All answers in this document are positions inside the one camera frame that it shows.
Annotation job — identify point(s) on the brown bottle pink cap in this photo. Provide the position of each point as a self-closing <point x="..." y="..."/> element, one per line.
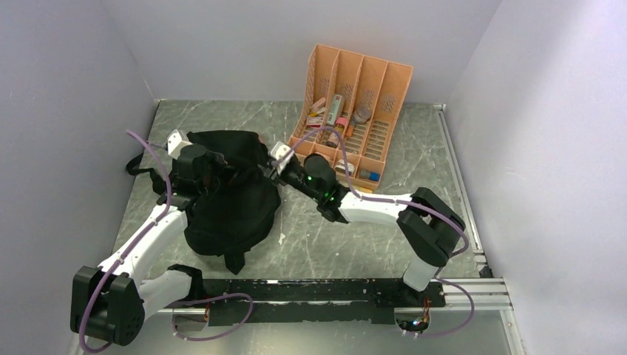
<point x="338" y="128"/>

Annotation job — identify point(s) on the orange plastic desk organizer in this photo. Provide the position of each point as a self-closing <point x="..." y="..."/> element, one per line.
<point x="363" y="80"/>

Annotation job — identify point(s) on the blue capped small item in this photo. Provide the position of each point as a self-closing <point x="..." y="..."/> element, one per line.
<point x="365" y="174"/>

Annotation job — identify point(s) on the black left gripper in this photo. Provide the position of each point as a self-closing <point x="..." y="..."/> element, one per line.
<point x="217" y="159"/>

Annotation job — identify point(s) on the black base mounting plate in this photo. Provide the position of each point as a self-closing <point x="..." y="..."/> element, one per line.
<point x="376" y="300"/>

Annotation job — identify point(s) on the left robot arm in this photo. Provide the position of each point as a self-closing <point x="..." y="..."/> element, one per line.
<point x="111" y="302"/>

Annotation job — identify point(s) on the orange glue stick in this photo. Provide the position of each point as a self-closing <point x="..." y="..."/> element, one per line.
<point x="350" y="128"/>

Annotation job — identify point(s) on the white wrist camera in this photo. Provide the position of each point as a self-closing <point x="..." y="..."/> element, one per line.
<point x="280" y="155"/>
<point x="176" y="141"/>

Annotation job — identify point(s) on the pink white small box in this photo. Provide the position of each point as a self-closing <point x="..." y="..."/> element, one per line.
<point x="314" y="122"/>

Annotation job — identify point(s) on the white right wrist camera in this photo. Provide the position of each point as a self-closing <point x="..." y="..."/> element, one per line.
<point x="280" y="155"/>

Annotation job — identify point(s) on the pink eraser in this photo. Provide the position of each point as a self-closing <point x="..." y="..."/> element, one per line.
<point x="317" y="105"/>

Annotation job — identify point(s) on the green white box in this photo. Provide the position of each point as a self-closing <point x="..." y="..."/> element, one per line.
<point x="334" y="109"/>

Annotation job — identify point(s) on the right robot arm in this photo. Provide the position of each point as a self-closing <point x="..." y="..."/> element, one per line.
<point x="429" y="225"/>

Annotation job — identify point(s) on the grey round jar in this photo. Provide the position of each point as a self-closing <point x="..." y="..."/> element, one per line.
<point x="362" y="114"/>

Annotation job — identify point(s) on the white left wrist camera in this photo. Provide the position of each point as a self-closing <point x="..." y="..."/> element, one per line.
<point x="176" y="141"/>

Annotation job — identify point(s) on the black student backpack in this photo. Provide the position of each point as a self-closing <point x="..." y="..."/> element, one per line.
<point x="240" y="214"/>

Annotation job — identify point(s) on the white stapler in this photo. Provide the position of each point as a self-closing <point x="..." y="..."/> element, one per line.
<point x="341" y="166"/>

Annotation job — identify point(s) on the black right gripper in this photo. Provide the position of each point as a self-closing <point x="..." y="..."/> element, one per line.
<point x="274" y="174"/>

